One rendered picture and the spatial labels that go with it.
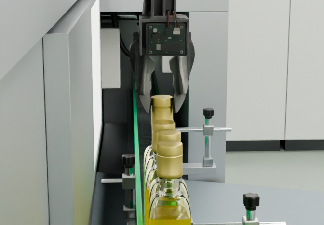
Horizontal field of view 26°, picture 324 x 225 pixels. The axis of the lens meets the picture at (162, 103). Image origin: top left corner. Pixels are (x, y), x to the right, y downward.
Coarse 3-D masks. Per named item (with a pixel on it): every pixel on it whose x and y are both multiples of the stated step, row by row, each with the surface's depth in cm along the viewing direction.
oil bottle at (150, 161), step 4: (148, 156) 112; (152, 156) 111; (148, 160) 110; (152, 160) 110; (148, 164) 110; (152, 164) 109; (144, 168) 113; (144, 172) 113; (144, 176) 114; (144, 180) 114
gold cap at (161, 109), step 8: (152, 96) 110; (160, 96) 109; (168, 96) 109; (152, 104) 109; (160, 104) 108; (168, 104) 108; (152, 112) 109; (160, 112) 108; (168, 112) 108; (152, 120) 109
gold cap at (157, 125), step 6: (156, 120) 105; (162, 120) 105; (168, 120) 105; (156, 126) 103; (162, 126) 103; (168, 126) 103; (174, 126) 104; (156, 132) 103; (156, 138) 103; (156, 144) 104; (156, 150) 104
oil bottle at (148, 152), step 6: (150, 150) 115; (144, 156) 117; (144, 162) 116; (144, 186) 117; (144, 192) 117; (144, 198) 118; (144, 204) 118; (144, 210) 118; (144, 216) 119; (144, 222) 119
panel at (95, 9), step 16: (96, 0) 156; (96, 16) 155; (96, 32) 154; (96, 48) 154; (96, 64) 153; (96, 80) 152; (96, 96) 151; (96, 112) 151; (96, 128) 150; (96, 144) 149
